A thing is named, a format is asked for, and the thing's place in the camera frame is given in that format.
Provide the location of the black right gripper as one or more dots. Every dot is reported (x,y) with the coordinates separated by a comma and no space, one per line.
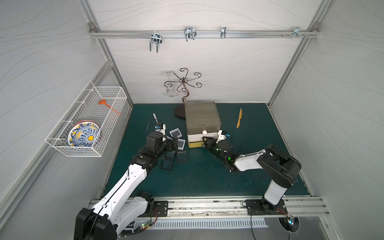
(211,145)

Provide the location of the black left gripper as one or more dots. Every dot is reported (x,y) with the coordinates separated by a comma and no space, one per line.
(169,144)

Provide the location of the white brooch box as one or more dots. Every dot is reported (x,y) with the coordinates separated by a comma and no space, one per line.
(181,144)
(176,133)

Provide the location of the olive green drawer cabinet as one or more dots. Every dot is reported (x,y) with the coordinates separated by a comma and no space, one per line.
(202,120)

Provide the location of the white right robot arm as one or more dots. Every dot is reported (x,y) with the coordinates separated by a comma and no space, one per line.
(282,168)

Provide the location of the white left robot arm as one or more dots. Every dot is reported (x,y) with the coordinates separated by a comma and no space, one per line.
(110,216)

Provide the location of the black brooch box left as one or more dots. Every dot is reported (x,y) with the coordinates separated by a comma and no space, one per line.
(168,160)

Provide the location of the black brooch box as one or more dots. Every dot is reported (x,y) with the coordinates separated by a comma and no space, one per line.
(182,157)
(168,160)

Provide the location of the black brooch box right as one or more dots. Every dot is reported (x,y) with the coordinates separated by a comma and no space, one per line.
(182,157)

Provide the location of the metal spoon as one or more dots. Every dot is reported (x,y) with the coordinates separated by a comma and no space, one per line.
(155,117)

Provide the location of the yellow wooden knife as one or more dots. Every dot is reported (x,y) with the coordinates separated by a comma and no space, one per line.
(239,118)

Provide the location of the clear glass cup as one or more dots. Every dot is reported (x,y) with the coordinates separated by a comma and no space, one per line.
(171,88)

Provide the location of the dark metal scroll stand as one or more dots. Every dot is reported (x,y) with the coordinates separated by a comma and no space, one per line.
(183,83)

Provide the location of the orange plastic spoon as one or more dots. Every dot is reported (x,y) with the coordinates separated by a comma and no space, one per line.
(104,102)

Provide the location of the blue yellow patterned plate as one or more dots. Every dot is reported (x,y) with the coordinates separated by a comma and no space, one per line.
(84,134)

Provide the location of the metal hook left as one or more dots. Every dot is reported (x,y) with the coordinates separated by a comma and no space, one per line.
(156,40)

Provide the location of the metal hook centre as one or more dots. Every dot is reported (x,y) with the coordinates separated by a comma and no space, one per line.
(190,33)

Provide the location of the metal hook small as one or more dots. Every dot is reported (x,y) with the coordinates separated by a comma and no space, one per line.
(223,32)

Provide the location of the metal hook right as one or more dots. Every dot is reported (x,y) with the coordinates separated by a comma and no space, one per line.
(296,34)

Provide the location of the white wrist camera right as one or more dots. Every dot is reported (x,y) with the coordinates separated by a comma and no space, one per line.
(222,135)

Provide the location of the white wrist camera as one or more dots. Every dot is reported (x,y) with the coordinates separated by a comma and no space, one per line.
(222,135)
(161,128)

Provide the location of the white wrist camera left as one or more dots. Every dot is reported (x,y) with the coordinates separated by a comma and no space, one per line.
(161,128)

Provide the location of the white wire basket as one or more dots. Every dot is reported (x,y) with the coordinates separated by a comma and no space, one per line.
(86,108)

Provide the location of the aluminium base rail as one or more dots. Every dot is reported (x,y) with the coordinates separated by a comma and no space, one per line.
(240,207)

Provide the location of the aluminium top rail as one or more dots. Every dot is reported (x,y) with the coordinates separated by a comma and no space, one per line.
(201,34)

